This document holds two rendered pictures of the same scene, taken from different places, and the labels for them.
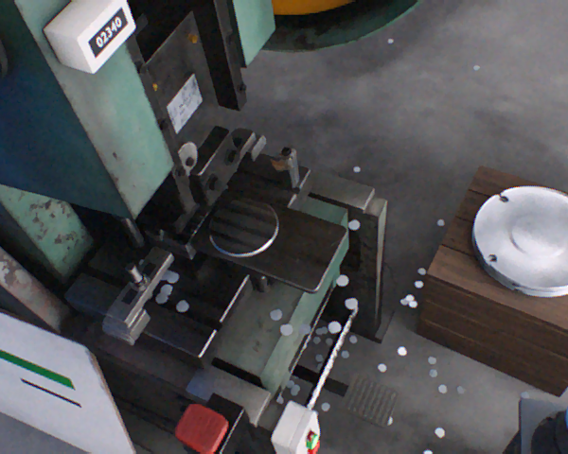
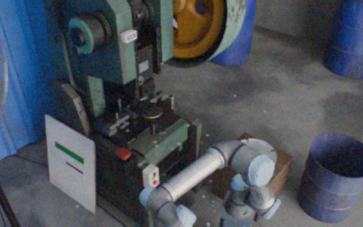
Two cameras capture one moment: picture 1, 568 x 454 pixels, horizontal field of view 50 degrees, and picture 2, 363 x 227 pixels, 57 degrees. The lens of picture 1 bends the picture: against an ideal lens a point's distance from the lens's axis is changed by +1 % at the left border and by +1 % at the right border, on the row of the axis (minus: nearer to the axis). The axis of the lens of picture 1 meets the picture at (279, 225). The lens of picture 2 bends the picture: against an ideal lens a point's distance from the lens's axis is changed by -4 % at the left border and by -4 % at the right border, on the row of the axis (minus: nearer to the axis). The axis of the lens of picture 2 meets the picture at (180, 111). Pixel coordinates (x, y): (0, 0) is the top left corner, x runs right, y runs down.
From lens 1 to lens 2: 1.04 m
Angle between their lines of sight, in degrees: 18
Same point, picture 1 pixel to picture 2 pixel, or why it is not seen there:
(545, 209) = (260, 147)
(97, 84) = (125, 48)
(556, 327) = not seen: hidden behind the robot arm
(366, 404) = (182, 201)
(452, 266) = not seen: hidden behind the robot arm
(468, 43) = (264, 103)
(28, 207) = (94, 89)
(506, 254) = not seen: hidden behind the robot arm
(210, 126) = (149, 77)
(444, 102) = (249, 120)
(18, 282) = (82, 114)
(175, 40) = (145, 49)
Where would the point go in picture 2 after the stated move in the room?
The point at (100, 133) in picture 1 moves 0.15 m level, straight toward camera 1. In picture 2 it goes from (122, 59) to (127, 74)
